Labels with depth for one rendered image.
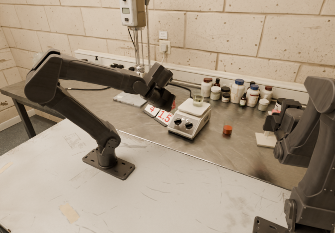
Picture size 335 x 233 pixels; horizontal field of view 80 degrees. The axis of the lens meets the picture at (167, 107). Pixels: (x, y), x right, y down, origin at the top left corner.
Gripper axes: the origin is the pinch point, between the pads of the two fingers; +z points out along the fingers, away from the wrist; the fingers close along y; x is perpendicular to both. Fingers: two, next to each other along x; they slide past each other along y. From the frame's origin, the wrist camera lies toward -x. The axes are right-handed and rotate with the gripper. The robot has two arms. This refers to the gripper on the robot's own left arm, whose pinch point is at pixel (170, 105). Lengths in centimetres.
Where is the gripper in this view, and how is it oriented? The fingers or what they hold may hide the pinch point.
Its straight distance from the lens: 83.4
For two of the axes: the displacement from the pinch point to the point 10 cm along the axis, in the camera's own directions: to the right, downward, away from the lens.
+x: -3.5, 9.3, -0.8
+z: 4.3, 2.3, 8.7
